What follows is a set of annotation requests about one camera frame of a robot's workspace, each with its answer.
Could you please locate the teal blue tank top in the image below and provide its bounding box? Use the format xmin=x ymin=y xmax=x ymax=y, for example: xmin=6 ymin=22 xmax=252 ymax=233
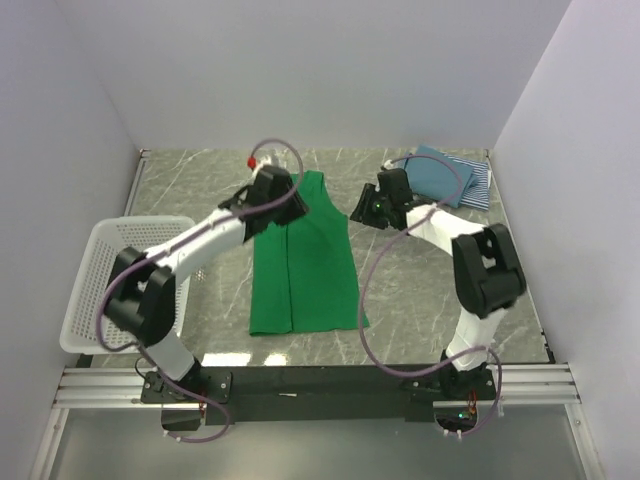
xmin=399 ymin=145 xmax=478 ymax=208

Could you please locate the blue white striped tank top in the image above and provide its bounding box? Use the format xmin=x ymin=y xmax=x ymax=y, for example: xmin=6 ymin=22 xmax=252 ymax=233
xmin=448 ymin=155 xmax=491 ymax=211

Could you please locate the green tank top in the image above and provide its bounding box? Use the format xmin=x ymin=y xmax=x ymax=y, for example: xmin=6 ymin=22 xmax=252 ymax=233
xmin=248 ymin=171 xmax=360 ymax=336

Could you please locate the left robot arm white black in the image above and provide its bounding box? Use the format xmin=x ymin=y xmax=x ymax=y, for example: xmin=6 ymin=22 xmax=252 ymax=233
xmin=96 ymin=165 xmax=308 ymax=402

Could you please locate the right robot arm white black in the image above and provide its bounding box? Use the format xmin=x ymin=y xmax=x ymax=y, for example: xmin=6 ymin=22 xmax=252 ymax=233
xmin=350 ymin=169 xmax=527 ymax=399

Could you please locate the white plastic laundry basket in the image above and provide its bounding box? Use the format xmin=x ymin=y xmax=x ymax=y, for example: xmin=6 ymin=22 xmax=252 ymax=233
xmin=59 ymin=215 xmax=195 ymax=355

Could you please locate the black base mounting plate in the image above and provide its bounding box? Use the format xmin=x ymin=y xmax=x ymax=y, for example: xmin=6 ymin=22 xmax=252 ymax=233
xmin=139 ymin=363 xmax=501 ymax=432

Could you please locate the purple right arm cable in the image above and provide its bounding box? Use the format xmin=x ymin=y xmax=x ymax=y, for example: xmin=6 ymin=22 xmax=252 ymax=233
xmin=356 ymin=154 xmax=503 ymax=441

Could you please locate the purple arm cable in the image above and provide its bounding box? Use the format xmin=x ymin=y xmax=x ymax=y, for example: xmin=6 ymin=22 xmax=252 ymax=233
xmin=96 ymin=138 xmax=305 ymax=444
xmin=356 ymin=154 xmax=503 ymax=441

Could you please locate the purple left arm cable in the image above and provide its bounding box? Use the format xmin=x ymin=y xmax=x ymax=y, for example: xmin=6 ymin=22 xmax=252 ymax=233
xmin=96 ymin=138 xmax=305 ymax=444

